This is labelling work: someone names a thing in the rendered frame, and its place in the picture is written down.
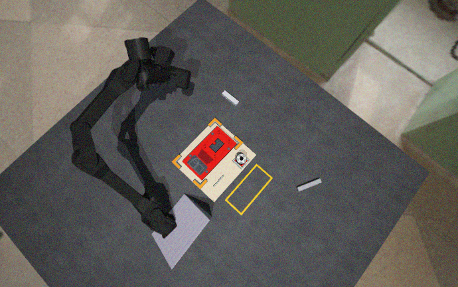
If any light grey flat bar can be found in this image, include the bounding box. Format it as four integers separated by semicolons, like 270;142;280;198
297;179;322;192

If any black tyre with grey rim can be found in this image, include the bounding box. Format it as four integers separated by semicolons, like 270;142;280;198
236;153;247;165

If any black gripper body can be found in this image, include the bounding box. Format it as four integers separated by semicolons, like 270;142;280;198
143;59;191;89

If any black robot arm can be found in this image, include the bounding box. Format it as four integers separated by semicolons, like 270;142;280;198
70;37;177;239

